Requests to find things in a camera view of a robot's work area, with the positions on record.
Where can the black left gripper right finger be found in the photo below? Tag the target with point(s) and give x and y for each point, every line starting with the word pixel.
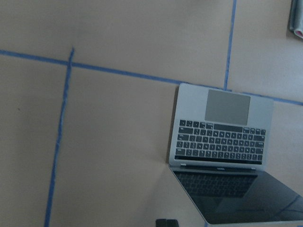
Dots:
pixel 172 223

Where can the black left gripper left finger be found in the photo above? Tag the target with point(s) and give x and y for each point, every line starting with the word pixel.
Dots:
pixel 161 223

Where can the silver grey laptop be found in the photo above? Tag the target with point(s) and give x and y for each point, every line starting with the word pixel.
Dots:
pixel 218 153

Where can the grey pink folded cloth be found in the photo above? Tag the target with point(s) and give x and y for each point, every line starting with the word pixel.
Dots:
pixel 296 18

